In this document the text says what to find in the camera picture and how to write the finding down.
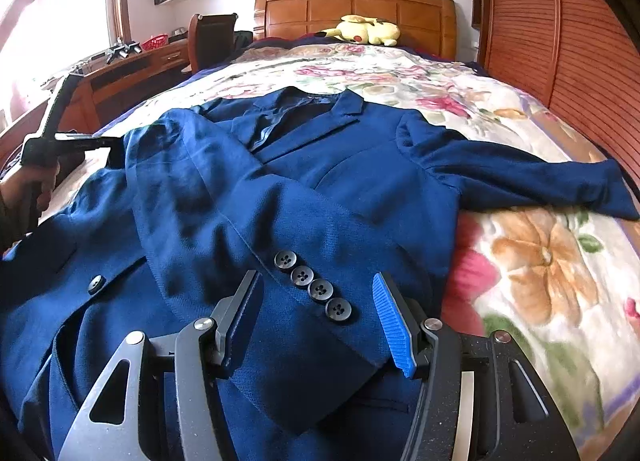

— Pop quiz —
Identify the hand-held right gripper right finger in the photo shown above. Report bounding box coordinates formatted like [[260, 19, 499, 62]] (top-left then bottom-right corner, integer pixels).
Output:
[[371, 272, 581, 461]]

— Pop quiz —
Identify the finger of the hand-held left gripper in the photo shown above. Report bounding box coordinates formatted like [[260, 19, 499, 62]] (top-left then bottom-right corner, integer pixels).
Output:
[[56, 132, 126, 168]]

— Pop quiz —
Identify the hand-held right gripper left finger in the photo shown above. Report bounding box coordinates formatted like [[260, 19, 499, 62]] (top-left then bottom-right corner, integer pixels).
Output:
[[55, 268, 264, 461]]

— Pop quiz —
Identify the blue suit jacket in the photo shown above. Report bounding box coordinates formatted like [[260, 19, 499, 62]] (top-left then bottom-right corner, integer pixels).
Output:
[[0, 86, 640, 461]]

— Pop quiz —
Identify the person's left hand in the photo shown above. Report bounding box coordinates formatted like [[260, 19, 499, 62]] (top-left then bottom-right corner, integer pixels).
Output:
[[0, 160, 62, 226]]

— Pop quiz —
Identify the wooden desk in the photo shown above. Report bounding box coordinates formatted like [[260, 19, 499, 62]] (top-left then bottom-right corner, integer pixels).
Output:
[[0, 38, 193, 156]]

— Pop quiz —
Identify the black device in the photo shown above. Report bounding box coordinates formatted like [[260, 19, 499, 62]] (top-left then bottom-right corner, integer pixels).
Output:
[[105, 41, 142, 64]]

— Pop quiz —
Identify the window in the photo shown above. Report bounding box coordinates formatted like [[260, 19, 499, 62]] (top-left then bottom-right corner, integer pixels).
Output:
[[0, 0, 133, 112]]

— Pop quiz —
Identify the bed with floral blanket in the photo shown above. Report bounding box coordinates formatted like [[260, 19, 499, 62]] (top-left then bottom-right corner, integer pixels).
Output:
[[50, 43, 640, 461]]

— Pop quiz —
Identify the wooden chair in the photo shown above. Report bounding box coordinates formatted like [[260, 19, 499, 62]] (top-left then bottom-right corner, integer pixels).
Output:
[[188, 13, 238, 72]]

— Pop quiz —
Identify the wooden bed headboard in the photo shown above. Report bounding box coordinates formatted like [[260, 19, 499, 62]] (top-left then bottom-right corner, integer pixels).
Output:
[[252, 0, 457, 59]]

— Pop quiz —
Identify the yellow plush toy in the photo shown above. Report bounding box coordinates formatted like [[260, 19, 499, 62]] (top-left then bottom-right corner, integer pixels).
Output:
[[320, 14, 402, 46]]

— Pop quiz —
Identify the wooden louvered wardrobe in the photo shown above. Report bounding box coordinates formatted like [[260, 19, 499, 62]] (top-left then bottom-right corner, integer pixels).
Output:
[[472, 0, 640, 176]]

